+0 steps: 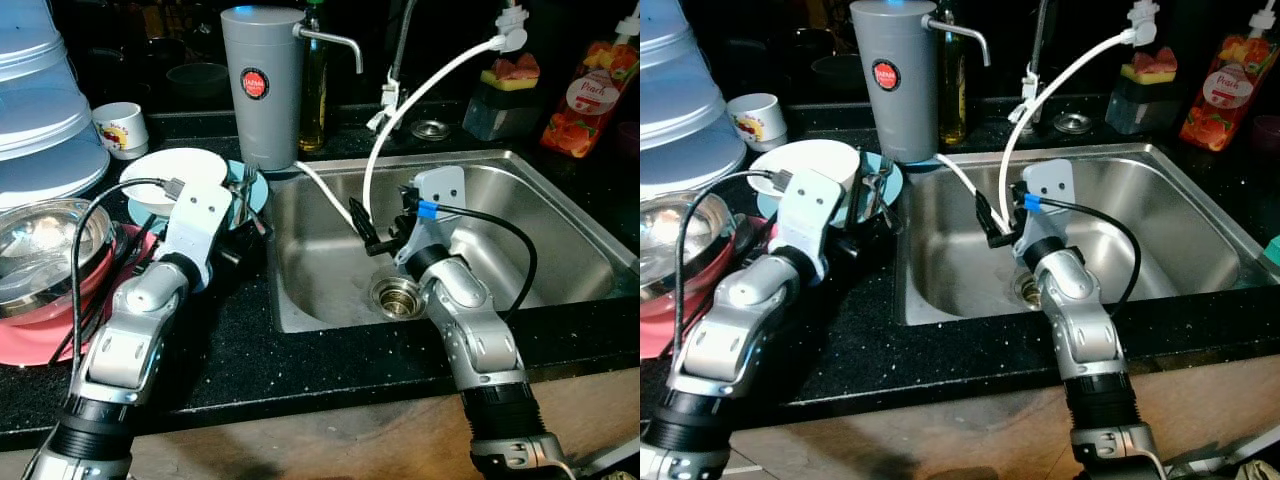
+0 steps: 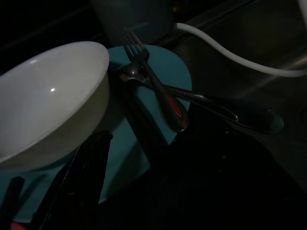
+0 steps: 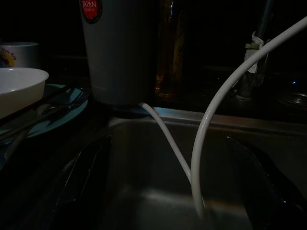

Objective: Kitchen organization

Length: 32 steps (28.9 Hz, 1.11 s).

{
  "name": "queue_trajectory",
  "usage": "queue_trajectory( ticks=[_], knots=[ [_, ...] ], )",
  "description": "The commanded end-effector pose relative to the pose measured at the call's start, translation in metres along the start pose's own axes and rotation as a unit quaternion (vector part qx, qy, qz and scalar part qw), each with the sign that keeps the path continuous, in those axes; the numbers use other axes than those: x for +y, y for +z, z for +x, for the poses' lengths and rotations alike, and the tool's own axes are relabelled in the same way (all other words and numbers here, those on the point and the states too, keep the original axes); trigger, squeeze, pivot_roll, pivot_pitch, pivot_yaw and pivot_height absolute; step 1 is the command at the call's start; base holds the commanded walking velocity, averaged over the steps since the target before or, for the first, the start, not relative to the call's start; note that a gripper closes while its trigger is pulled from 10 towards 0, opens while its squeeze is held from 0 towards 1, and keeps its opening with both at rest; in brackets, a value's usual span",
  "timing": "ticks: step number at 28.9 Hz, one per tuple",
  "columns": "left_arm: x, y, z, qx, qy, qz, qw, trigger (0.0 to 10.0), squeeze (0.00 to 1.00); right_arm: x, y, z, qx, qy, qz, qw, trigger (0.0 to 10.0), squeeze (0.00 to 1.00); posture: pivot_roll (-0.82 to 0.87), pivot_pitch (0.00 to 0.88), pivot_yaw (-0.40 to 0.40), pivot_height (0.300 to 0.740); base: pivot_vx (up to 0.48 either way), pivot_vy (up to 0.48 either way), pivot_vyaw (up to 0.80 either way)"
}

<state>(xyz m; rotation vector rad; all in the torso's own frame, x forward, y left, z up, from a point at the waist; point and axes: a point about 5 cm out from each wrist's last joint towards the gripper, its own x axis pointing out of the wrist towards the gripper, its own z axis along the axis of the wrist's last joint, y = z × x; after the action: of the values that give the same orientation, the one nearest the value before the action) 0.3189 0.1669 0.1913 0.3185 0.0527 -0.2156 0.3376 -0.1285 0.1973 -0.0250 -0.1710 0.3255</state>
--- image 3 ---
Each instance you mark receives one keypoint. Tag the amber glass bottle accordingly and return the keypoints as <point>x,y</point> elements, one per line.
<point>170,60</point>

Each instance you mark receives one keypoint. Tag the white bowl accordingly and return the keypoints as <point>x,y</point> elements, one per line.
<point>19,91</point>

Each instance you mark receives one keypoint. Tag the small white printed mug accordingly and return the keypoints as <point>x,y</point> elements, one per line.
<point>24,55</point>

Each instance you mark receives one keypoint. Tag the metal spoon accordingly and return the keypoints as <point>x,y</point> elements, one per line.
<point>49,109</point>

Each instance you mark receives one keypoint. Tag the metal fork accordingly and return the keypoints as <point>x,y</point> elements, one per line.
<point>79,97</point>

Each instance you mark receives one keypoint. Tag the blue plate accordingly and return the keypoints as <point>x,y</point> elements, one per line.
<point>62,122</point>

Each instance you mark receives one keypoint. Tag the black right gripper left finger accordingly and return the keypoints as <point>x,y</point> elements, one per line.
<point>76,191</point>

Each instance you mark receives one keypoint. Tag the stainless steel sink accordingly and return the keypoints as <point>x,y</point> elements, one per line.
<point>156,203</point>

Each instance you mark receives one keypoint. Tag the metal faucet with tape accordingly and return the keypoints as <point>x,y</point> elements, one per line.
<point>247,81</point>

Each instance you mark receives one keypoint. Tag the white tumbler with red sticker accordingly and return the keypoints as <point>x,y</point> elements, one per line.
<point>115,48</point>

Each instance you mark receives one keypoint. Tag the round metal counter fitting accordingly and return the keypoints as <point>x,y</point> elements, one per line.
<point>293,98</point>

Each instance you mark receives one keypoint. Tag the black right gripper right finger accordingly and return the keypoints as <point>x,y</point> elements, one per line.
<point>268,203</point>

